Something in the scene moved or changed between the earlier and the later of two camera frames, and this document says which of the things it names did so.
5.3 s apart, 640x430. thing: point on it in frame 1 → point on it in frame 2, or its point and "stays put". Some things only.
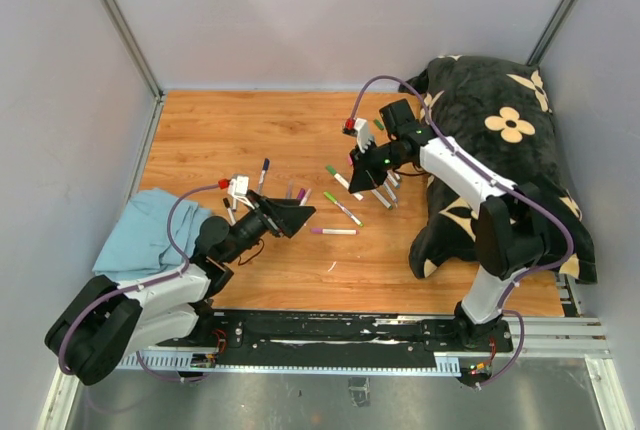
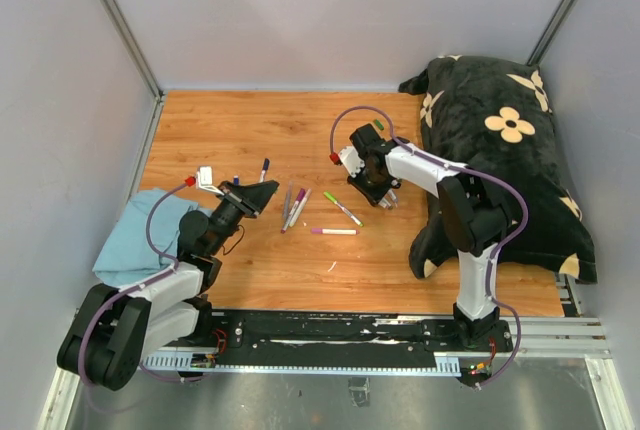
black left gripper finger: [291, 218] → [256, 196]
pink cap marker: [328, 231] stays put
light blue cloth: [139, 242] stays put
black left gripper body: [260, 220] → [229, 213]
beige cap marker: [306, 197] stays put
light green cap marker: [343, 208] stays put
